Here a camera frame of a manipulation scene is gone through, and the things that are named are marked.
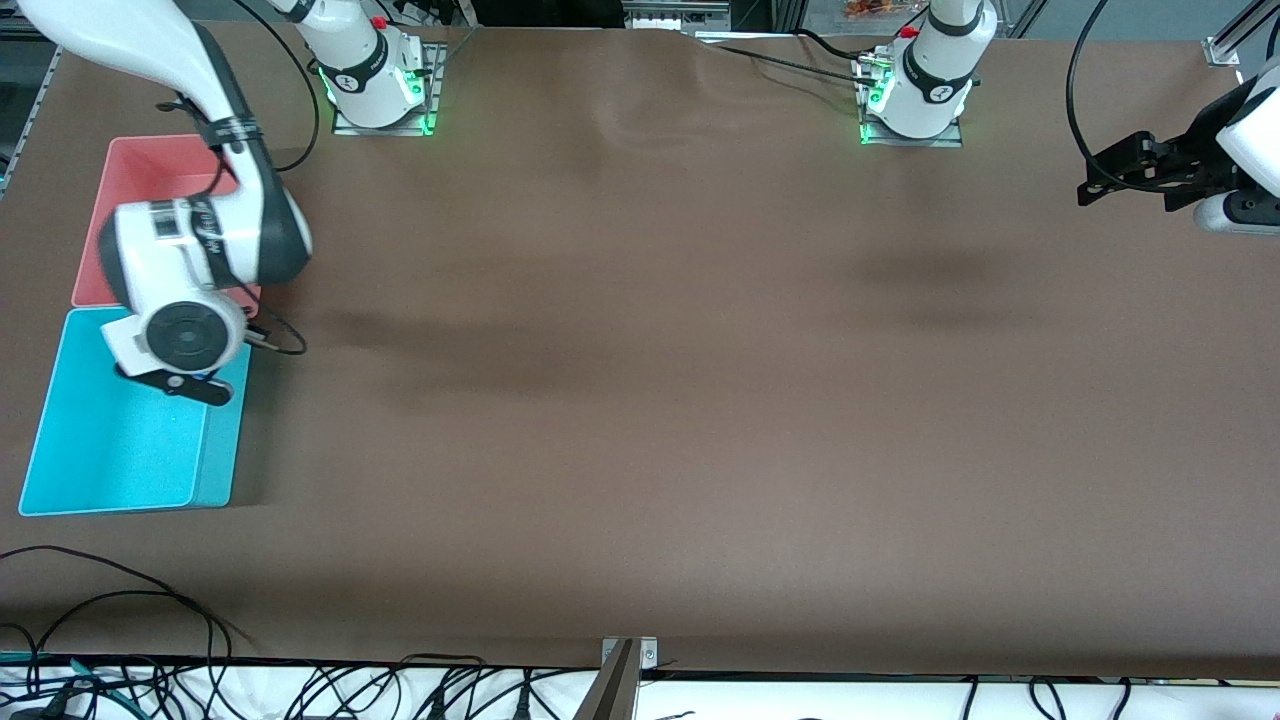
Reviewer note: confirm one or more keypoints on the pink plastic bin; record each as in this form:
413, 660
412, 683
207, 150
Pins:
150, 165

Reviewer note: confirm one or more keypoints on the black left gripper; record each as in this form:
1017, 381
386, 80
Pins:
1203, 153

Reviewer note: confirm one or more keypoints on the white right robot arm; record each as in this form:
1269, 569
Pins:
150, 265

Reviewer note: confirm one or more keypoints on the grey metal bracket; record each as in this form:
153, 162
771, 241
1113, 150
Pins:
648, 655

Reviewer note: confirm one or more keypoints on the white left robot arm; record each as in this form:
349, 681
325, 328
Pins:
935, 70

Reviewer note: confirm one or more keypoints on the slanted aluminium frame profile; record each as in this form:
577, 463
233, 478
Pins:
32, 115

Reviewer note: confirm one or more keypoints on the dark camera mount pole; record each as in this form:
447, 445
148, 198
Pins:
612, 695

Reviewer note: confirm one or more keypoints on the blue plastic bin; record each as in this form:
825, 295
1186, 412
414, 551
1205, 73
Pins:
120, 450

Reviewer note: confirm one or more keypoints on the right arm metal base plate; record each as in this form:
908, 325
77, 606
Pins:
433, 90

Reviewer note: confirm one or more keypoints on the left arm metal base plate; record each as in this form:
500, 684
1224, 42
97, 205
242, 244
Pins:
915, 143

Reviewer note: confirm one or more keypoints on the diagonal aluminium frame post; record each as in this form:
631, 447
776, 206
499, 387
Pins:
1030, 15

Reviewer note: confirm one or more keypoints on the aluminium frame profile with bracket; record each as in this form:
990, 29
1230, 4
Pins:
1225, 50

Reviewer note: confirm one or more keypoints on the orange object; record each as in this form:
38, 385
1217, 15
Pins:
870, 10

